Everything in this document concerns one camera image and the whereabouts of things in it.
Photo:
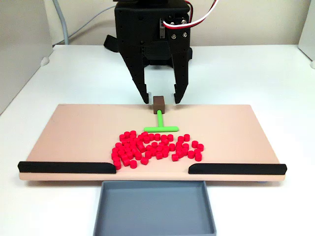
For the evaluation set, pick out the beige board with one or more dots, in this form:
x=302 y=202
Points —
x=73 y=127

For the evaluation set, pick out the black edge rail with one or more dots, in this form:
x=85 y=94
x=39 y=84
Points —
x=66 y=167
x=236 y=169

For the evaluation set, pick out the grey tray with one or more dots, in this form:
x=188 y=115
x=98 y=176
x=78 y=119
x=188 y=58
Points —
x=155 y=209

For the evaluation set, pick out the red cylindrical pellet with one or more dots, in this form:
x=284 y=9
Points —
x=132 y=134
x=163 y=138
x=144 y=135
x=140 y=138
x=179 y=139
x=128 y=152
x=133 y=149
x=124 y=158
x=171 y=147
x=132 y=138
x=120 y=150
x=117 y=146
x=132 y=145
x=133 y=164
x=130 y=141
x=115 y=156
x=175 y=157
x=198 y=157
x=154 y=145
x=158 y=150
x=179 y=154
x=120 y=154
x=185 y=147
x=165 y=153
x=136 y=153
x=166 y=149
x=139 y=145
x=191 y=154
x=138 y=156
x=123 y=142
x=130 y=156
x=199 y=147
x=178 y=145
x=126 y=162
x=116 y=160
x=141 y=149
x=135 y=141
x=156 y=137
x=184 y=151
x=127 y=148
x=121 y=138
x=150 y=137
x=164 y=143
x=149 y=149
x=145 y=161
x=194 y=144
x=169 y=138
x=148 y=154
x=126 y=135
x=197 y=152
x=117 y=165
x=178 y=149
x=161 y=146
x=146 y=140
x=186 y=137
x=114 y=152
x=159 y=156
x=152 y=152

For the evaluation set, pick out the black clamp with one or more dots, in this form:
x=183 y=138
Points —
x=110 y=43

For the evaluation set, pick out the white adhesive blob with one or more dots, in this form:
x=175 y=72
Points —
x=312 y=64
x=44 y=61

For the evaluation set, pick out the beige partition panel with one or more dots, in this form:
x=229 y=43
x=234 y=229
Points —
x=22 y=61

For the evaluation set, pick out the white partition panel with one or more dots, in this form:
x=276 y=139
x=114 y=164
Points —
x=308 y=29

